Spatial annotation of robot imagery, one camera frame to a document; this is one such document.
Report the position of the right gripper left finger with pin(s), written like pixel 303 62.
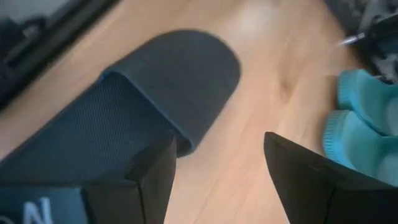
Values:
pixel 146 193

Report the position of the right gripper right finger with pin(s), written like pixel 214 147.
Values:
pixel 311 189

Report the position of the teal rubber slide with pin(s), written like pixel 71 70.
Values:
pixel 357 146
pixel 370 96

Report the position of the black rubber slide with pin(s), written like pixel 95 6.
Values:
pixel 174 77

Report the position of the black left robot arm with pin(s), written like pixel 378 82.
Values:
pixel 382 25

